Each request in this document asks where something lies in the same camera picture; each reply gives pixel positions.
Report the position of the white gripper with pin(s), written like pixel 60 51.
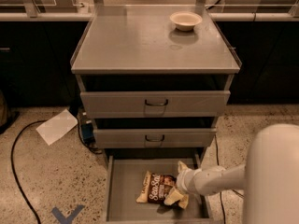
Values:
pixel 188 180

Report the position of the brown sea salt chip bag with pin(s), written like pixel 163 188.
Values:
pixel 155 189

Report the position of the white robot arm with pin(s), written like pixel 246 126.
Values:
pixel 269 178

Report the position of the bottom grey drawer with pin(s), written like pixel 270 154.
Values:
pixel 125 178

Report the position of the grey drawer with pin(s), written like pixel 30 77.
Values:
pixel 130 104
pixel 135 138
pixel 125 178

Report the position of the middle grey drawer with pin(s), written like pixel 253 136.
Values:
pixel 135 138

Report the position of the grey drawer cabinet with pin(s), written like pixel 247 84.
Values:
pixel 138 48

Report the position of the top grey drawer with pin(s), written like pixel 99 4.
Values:
pixel 130 104

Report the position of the blue power box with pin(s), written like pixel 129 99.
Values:
pixel 86 126

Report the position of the white paper sheet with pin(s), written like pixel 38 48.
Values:
pixel 57 127

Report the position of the white paper bowl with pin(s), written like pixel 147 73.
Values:
pixel 185 21

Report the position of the grey railing bar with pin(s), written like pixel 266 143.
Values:
pixel 46 17

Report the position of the black middle drawer handle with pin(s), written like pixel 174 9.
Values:
pixel 158 138

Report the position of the black drawer handle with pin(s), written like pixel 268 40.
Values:
pixel 156 104
pixel 158 138

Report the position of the black top drawer handle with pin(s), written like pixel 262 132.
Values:
pixel 156 104

